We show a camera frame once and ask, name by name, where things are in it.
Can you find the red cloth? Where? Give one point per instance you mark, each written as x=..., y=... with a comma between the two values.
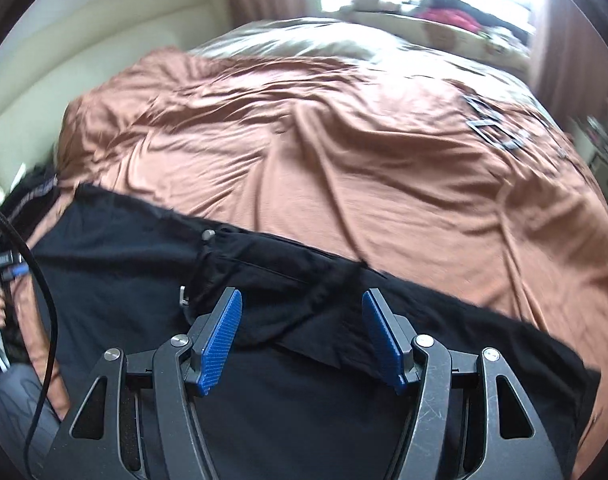
x=449, y=19

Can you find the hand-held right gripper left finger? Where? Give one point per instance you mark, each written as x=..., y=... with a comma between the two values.
x=219, y=340

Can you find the pile of dark clothes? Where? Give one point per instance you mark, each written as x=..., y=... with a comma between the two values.
x=31, y=195

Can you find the cream padded headboard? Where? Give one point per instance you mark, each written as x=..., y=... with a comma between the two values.
x=84, y=45

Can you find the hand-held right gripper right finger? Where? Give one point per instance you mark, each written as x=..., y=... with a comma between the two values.
x=384, y=345

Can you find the white nightstand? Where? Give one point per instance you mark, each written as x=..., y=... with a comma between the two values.
x=606, y=170

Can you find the person's left leg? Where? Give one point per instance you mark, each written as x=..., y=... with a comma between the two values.
x=19, y=400

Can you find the brown blanket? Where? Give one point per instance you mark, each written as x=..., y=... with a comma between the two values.
x=334, y=160

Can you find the black pants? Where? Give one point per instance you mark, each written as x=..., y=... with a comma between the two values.
x=134, y=260

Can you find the bear printed cushion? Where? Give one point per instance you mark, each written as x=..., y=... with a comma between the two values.
x=464, y=42

